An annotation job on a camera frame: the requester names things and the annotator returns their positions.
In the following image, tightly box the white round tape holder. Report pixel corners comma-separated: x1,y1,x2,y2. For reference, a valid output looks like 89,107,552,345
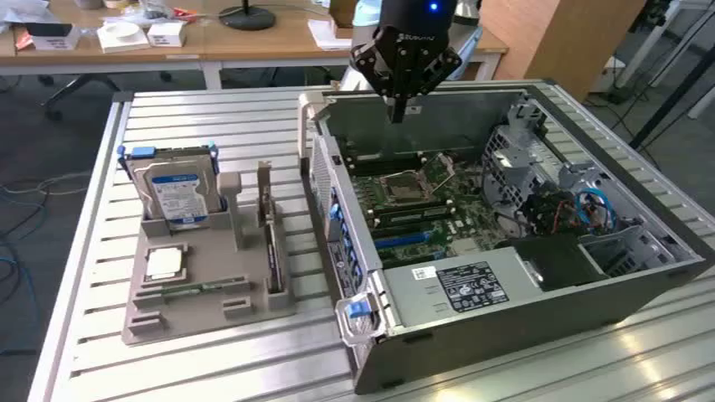
96,23,152,54

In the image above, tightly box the grey parts rack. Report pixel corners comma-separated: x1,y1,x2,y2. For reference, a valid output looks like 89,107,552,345
120,170,299,348

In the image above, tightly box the grey power supply unit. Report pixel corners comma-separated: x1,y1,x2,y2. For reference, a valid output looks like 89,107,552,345
381,246,544,328

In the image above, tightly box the brown cardboard box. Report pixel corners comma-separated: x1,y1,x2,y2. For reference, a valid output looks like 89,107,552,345
327,0,359,29

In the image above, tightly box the hard disk in blue caddy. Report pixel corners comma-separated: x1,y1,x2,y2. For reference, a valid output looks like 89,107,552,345
116,142,228,229

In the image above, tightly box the white bin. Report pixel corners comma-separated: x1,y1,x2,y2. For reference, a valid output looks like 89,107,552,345
588,56,627,97

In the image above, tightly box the blue wire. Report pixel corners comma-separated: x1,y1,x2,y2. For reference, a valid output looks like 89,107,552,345
574,188,619,234

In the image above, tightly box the blue floor cable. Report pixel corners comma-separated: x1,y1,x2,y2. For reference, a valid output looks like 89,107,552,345
0,200,45,357

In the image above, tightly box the black pole stand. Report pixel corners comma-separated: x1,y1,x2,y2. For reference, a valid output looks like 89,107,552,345
628,54,715,150

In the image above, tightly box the black lamp base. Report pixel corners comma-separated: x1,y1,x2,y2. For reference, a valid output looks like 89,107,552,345
216,0,279,31

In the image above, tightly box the black office chair base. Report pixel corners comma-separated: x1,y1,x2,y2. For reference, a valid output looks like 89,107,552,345
37,73,121,122

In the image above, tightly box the perforated metal drive cage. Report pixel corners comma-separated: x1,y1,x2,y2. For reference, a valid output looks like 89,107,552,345
480,100,563,210

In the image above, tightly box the white cardboard box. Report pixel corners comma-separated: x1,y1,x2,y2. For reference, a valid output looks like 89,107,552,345
145,21,189,48

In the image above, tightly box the dark grey PC case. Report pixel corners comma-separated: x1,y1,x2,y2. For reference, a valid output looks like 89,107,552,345
297,79,715,397

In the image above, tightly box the green motherboard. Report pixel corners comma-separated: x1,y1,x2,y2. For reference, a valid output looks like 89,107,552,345
343,137,520,269

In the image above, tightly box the grey metal disk bay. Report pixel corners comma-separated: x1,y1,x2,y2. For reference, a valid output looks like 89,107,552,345
578,224,663,280

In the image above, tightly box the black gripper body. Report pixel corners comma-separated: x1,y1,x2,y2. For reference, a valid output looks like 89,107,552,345
372,0,457,99

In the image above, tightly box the CPU socket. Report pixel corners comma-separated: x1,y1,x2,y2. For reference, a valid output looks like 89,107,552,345
379,173,431,202

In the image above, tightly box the blue case handle latch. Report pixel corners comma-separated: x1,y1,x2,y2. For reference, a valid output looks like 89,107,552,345
345,301,373,322

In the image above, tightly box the white paper stack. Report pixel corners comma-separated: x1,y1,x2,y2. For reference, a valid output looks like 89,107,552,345
305,19,353,52

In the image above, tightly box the wooden desk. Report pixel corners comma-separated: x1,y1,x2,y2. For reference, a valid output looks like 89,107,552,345
0,0,511,91

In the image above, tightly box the white box with black top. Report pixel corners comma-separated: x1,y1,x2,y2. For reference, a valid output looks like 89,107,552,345
25,23,83,51

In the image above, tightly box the grey floor cable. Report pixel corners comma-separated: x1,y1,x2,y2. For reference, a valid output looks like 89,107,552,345
0,171,91,198

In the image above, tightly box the wooden cabinet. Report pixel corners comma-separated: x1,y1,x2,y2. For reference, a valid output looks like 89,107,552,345
479,0,650,101

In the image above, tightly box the silver CPU chip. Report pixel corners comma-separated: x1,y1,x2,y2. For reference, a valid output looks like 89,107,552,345
143,247,185,282

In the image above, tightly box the red wire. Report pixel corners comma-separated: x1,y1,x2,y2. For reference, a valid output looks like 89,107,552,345
550,200,576,235

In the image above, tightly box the green RAM stick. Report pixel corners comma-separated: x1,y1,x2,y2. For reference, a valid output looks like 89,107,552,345
160,281,229,296

